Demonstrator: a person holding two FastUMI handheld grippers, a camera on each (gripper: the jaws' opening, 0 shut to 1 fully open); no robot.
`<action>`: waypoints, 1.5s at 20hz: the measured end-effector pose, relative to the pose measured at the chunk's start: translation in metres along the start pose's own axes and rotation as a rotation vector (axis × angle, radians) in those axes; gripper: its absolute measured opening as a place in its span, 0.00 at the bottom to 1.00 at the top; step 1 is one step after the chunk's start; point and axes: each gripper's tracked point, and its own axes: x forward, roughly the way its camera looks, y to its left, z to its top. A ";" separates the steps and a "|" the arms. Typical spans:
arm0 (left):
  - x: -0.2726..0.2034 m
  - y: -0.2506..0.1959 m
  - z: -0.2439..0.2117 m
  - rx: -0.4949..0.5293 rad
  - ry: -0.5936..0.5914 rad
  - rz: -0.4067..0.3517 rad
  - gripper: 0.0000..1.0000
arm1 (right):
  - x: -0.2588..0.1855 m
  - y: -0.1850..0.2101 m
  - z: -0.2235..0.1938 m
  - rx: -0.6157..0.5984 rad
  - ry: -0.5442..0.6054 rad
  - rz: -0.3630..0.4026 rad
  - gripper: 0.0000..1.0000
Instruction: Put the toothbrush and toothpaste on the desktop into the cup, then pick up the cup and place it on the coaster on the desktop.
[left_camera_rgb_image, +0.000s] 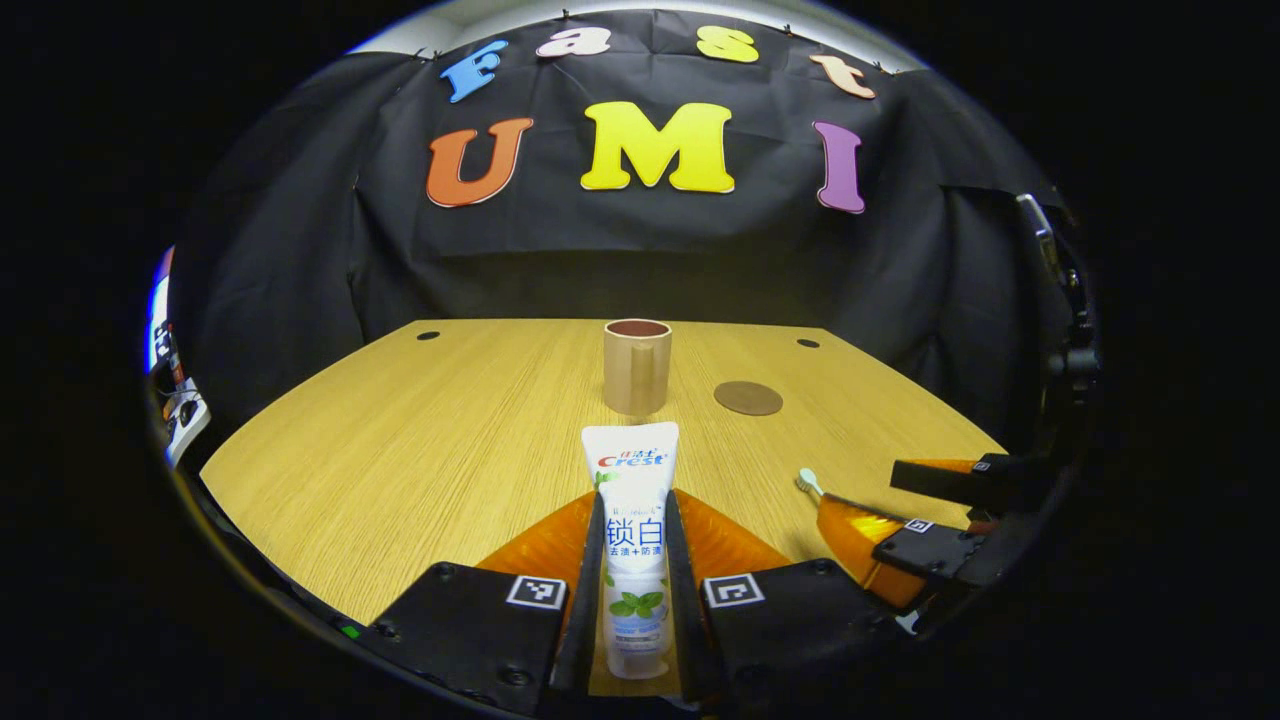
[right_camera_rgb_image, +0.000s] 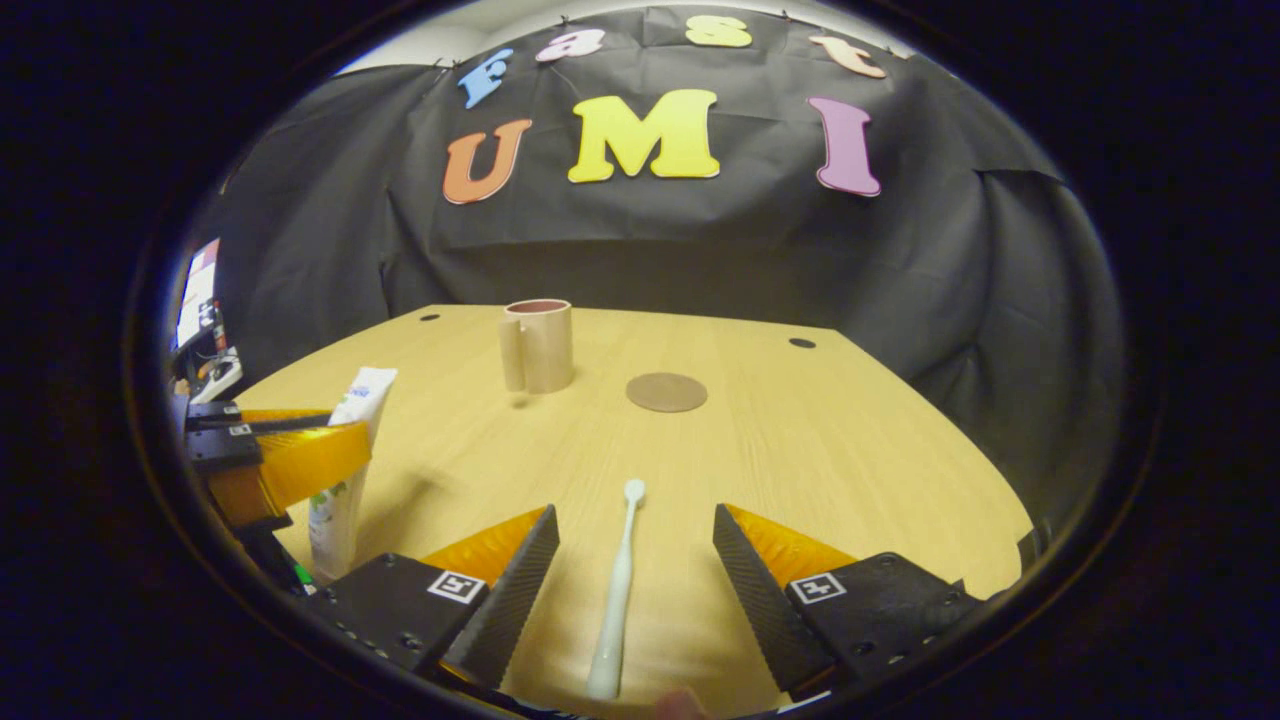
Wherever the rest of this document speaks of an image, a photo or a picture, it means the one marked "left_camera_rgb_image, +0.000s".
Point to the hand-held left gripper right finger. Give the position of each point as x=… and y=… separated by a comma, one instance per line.
x=685, y=600

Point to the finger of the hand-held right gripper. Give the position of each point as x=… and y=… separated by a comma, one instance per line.
x=960, y=480
x=930, y=555

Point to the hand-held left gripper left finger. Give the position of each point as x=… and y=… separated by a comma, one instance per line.
x=580, y=600

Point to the white toothpaste tube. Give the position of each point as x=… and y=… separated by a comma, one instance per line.
x=632, y=500

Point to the white toothbrush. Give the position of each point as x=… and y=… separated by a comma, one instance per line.
x=810, y=485

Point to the round brown coaster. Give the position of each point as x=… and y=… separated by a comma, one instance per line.
x=748, y=398

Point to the beige cup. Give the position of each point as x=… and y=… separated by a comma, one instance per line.
x=637, y=370

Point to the black backdrop cloth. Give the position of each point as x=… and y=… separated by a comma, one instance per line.
x=300, y=250

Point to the bright monitor screen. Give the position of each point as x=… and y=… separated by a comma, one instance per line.
x=160, y=320

